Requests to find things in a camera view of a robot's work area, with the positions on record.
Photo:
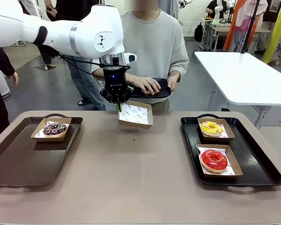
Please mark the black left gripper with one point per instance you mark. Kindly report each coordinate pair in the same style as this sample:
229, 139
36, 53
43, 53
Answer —
114, 82

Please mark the brown cardboard tray box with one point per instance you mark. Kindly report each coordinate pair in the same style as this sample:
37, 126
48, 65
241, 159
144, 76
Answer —
135, 126
219, 139
49, 139
236, 164

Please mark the small black hand-held tray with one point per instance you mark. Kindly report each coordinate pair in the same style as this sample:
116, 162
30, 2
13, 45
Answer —
162, 84

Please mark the dark donut with white stripes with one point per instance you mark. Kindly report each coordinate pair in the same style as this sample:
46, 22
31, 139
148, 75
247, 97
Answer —
49, 131

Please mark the yellow sprinkled donut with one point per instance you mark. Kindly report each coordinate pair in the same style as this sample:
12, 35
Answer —
206, 127

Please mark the red glazed donut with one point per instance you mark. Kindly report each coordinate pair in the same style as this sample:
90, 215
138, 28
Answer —
207, 161

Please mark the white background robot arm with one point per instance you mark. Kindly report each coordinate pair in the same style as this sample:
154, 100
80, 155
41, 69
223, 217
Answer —
219, 11

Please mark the person's right forearm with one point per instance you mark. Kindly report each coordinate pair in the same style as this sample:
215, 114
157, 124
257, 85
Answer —
129, 78

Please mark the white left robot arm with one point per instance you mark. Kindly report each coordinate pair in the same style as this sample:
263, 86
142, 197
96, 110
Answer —
96, 28

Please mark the person's left forearm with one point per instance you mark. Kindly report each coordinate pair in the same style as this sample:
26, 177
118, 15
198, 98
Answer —
180, 63

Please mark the brown plastic serving tray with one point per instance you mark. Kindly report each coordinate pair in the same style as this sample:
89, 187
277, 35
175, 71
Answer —
25, 164

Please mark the black plastic serving tray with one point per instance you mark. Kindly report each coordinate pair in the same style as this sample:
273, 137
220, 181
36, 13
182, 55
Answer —
253, 164

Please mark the person's right hand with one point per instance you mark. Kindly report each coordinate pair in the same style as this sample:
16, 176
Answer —
145, 84

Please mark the person's left hand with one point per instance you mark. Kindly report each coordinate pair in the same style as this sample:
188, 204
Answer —
172, 82

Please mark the person in black top jeans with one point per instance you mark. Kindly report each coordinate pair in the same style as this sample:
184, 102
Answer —
84, 79

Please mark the person in beige sweater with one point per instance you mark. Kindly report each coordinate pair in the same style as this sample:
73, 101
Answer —
154, 42

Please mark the person in black wide trousers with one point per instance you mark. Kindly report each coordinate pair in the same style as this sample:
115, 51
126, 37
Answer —
45, 56

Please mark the black backpack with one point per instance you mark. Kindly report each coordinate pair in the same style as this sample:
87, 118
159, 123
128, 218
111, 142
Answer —
199, 32

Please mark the white cylindrical base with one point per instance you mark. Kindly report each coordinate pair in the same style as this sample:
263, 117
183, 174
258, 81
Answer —
3, 86

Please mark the grey metal workbench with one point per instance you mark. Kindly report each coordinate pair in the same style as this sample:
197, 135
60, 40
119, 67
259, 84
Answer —
221, 31

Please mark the white rectangular table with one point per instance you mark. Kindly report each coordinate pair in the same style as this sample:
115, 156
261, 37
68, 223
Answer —
243, 77

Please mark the orange garment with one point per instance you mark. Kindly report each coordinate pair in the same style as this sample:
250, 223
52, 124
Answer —
234, 25

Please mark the black stand pole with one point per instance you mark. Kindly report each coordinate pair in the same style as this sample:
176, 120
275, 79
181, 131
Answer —
250, 23

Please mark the yellow garment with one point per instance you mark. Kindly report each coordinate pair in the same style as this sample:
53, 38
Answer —
276, 30

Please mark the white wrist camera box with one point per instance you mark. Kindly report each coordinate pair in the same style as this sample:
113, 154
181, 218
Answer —
130, 57

